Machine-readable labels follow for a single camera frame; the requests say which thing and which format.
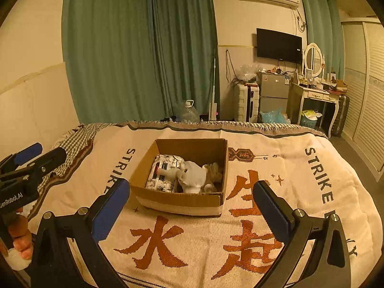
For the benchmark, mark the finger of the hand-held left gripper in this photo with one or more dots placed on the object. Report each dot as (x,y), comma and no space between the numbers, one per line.
(48,160)
(28,153)

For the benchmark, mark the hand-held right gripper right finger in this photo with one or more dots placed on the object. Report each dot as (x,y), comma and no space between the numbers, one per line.
(271,211)

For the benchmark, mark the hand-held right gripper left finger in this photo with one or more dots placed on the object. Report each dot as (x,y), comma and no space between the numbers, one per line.
(111,213)

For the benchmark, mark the floral tissue pack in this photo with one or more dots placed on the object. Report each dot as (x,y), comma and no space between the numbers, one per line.
(160,183)

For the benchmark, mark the white fluffy toy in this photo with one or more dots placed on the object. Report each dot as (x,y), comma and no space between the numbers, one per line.
(210,187)

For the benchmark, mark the brown cardboard box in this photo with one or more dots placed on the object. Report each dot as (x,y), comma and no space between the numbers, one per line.
(180,207)

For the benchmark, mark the beige soft item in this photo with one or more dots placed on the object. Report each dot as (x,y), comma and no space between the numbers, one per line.
(214,171)

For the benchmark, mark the small white soft toy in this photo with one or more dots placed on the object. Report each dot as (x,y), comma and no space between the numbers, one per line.
(169,174)

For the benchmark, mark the white plush toy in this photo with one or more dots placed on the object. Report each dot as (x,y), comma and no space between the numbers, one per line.
(193,177)

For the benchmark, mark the person's left hand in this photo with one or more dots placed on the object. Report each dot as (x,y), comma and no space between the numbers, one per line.
(19,229)

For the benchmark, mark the checked bedsheet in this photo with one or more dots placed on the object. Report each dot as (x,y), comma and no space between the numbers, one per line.
(78,138)

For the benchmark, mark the printed beige blanket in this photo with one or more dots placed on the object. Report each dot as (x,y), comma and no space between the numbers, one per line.
(270,162)

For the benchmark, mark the small white object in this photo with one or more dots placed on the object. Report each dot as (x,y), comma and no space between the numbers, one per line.
(16,262)

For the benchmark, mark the blue plastic bag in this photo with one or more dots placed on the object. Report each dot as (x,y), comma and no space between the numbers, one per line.
(274,117)

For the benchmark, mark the green waste basket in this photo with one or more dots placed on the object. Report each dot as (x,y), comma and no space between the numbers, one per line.
(310,121)

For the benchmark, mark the white suitcase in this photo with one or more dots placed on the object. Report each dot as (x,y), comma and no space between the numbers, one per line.
(246,103)

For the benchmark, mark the grey mini fridge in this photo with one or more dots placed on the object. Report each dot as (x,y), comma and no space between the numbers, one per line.
(274,93)

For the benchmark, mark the dark suitcase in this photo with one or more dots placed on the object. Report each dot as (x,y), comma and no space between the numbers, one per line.
(342,114)

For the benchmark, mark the white dressing table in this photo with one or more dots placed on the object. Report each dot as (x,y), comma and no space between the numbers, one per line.
(315,96)

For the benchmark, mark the green curtain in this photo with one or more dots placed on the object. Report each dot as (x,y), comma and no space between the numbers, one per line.
(108,51)
(322,30)
(186,51)

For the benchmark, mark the clear water jug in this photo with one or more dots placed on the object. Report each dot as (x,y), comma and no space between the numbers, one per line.
(188,114)

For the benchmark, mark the clear plastic bag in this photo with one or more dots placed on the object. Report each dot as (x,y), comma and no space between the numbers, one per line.
(248,72)

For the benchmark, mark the white slatted wardrobe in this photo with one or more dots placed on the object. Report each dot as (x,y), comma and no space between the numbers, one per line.
(366,96)

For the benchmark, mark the white oval mirror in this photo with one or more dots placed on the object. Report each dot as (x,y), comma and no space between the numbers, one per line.
(314,58)

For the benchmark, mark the black wall television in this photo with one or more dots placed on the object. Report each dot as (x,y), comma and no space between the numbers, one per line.
(279,45)

